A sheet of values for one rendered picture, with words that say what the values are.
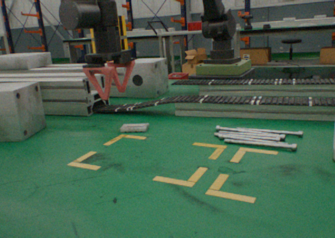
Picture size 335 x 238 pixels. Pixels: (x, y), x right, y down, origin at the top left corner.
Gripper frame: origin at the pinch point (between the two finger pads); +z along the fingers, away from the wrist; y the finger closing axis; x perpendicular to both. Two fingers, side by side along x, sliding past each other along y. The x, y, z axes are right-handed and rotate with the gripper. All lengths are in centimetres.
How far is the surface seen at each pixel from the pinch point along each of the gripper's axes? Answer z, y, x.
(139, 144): 4.6, 19.2, 15.2
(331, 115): 3.5, 1.9, 44.9
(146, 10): -54, -808, -351
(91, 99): 1.1, 2.5, -4.5
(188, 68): 65, -493, -137
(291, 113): 3.5, 1.3, 38.4
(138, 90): 2.4, -14.1, -0.7
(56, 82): -3.2, 5.0, -11.4
